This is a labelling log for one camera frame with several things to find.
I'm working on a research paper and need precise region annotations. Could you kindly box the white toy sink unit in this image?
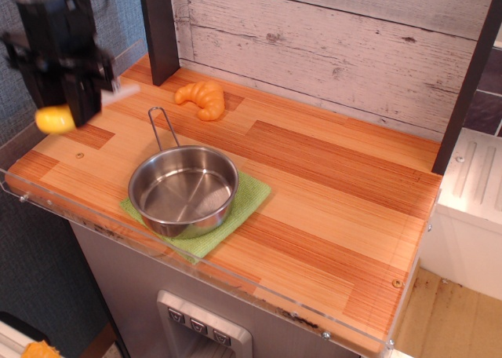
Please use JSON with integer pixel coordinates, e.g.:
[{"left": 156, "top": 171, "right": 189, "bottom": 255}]
[{"left": 420, "top": 129, "right": 501, "bottom": 299}]

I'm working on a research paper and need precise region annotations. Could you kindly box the clear acrylic guard rail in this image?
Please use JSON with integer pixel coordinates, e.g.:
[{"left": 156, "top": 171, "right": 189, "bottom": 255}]
[{"left": 0, "top": 39, "right": 442, "bottom": 355}]

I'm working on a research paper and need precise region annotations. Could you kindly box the dark right shelf post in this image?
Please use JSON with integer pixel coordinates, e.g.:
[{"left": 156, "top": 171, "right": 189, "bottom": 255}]
[{"left": 431, "top": 0, "right": 501, "bottom": 175}]

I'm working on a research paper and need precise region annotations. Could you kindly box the orange toy croissant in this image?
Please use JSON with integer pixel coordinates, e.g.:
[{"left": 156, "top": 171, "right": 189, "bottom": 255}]
[{"left": 174, "top": 80, "right": 225, "bottom": 121}]

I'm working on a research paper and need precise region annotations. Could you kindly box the grey toy fridge cabinet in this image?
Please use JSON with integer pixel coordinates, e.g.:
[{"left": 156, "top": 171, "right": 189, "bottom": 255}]
[{"left": 71, "top": 224, "right": 354, "bottom": 357}]

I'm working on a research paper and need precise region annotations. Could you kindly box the green cloth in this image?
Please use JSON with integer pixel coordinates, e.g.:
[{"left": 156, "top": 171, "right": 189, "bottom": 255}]
[{"left": 118, "top": 171, "right": 271, "bottom": 265}]

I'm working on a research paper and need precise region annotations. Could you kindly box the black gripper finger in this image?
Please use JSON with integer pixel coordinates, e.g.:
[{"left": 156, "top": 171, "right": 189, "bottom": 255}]
[
  {"left": 20, "top": 68, "right": 67, "bottom": 109},
  {"left": 62, "top": 74, "right": 101, "bottom": 127}
]

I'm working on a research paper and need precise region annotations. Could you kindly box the dark left shelf post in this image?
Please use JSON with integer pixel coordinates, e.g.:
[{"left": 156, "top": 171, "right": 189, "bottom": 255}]
[{"left": 141, "top": 0, "right": 180, "bottom": 86}]

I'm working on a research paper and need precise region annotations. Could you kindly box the yellow handled toy knife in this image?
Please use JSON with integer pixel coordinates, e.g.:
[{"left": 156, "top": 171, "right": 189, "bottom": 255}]
[{"left": 35, "top": 84, "right": 140, "bottom": 134}]

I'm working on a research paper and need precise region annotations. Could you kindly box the dark shelf post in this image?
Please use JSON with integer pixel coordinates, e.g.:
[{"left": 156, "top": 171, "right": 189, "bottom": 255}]
[
  {"left": 141, "top": 0, "right": 180, "bottom": 86},
  {"left": 431, "top": 0, "right": 501, "bottom": 175}
]

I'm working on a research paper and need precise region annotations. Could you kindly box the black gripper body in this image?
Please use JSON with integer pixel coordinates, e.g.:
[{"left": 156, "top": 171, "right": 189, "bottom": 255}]
[{"left": 2, "top": 0, "right": 116, "bottom": 91}]

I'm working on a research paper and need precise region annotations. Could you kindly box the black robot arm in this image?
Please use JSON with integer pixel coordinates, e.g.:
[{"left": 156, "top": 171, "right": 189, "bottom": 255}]
[{"left": 1, "top": 0, "right": 117, "bottom": 134}]

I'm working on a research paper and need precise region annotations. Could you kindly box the silver dispenser button panel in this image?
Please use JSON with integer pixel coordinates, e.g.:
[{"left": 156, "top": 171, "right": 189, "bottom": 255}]
[{"left": 157, "top": 290, "right": 253, "bottom": 357}]

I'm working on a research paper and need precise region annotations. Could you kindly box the orange object bottom left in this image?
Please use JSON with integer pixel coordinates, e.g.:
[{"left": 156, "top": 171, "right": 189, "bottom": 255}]
[{"left": 20, "top": 341, "right": 61, "bottom": 358}]

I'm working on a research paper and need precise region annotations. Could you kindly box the stainless steel pot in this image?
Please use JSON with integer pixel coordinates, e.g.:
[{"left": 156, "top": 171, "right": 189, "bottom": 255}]
[{"left": 128, "top": 107, "right": 239, "bottom": 239}]

